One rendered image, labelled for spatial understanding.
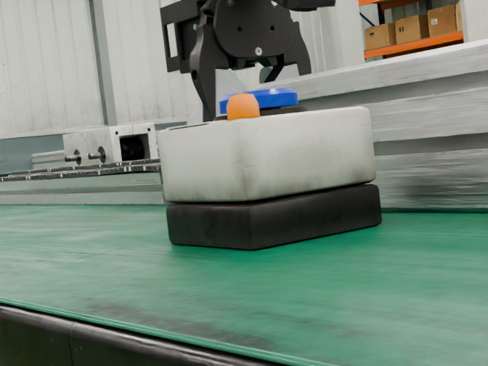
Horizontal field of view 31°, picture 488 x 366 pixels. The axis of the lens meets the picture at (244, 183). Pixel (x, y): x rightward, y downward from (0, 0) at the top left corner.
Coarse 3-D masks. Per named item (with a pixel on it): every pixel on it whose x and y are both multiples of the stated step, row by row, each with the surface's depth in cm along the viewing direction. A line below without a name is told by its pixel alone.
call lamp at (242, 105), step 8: (232, 96) 41; (240, 96) 40; (248, 96) 40; (232, 104) 40; (240, 104) 40; (248, 104) 40; (256, 104) 41; (232, 112) 40; (240, 112) 40; (248, 112) 40; (256, 112) 41
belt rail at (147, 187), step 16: (80, 176) 93; (96, 176) 89; (112, 176) 86; (128, 176) 83; (144, 176) 81; (160, 176) 78; (0, 192) 117; (16, 192) 111; (32, 192) 107; (48, 192) 102; (64, 192) 98; (80, 192) 95; (96, 192) 91; (112, 192) 87; (128, 192) 84; (144, 192) 81; (160, 192) 78
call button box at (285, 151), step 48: (192, 144) 43; (240, 144) 40; (288, 144) 41; (336, 144) 43; (192, 192) 44; (240, 192) 40; (288, 192) 41; (336, 192) 43; (192, 240) 44; (240, 240) 41; (288, 240) 41
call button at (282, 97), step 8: (280, 88) 44; (288, 88) 44; (224, 96) 44; (256, 96) 43; (264, 96) 43; (272, 96) 43; (280, 96) 43; (288, 96) 44; (296, 96) 45; (224, 104) 44; (264, 104) 43; (272, 104) 43; (280, 104) 43; (288, 104) 44; (296, 104) 44; (224, 112) 44
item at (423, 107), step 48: (480, 48) 43; (336, 96) 54; (384, 96) 51; (432, 96) 46; (480, 96) 43; (384, 144) 51; (432, 144) 48; (480, 144) 45; (384, 192) 50; (432, 192) 47; (480, 192) 44
